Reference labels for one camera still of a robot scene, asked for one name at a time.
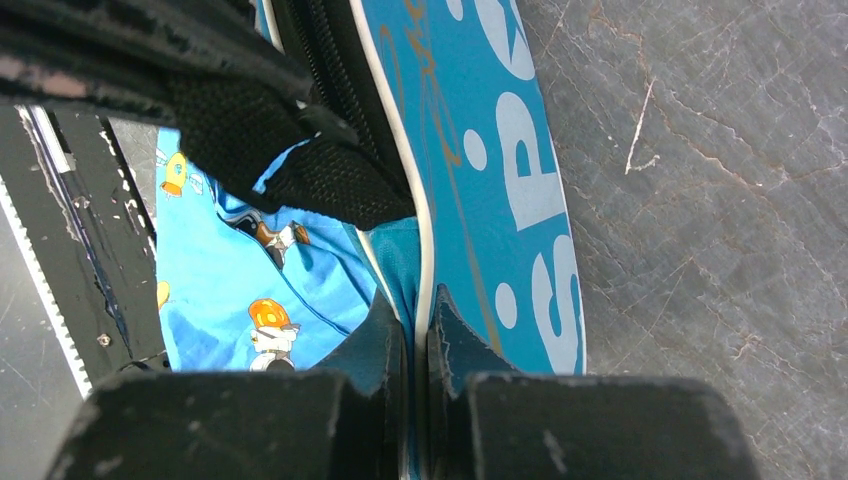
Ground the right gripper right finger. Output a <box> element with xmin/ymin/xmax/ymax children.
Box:
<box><xmin>427</xmin><ymin>286</ymin><xmax>759</xmax><ymax>479</ymax></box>

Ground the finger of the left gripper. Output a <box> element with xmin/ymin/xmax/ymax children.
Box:
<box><xmin>1</xmin><ymin>1</ymin><xmax>312</xmax><ymax>126</ymax></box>

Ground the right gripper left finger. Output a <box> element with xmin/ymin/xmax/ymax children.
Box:
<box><xmin>47</xmin><ymin>295</ymin><xmax>404</xmax><ymax>479</ymax></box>

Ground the blue sport racket bag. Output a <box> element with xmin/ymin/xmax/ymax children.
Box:
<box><xmin>165</xmin><ymin>0</ymin><xmax>588</xmax><ymax>480</ymax></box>

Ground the blue astronaut print cloth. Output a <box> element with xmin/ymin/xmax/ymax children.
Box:
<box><xmin>156</xmin><ymin>128</ymin><xmax>377</xmax><ymax>371</ymax></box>

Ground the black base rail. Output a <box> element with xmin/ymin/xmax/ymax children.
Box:
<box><xmin>1</xmin><ymin>106</ymin><xmax>170</xmax><ymax>394</ymax></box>

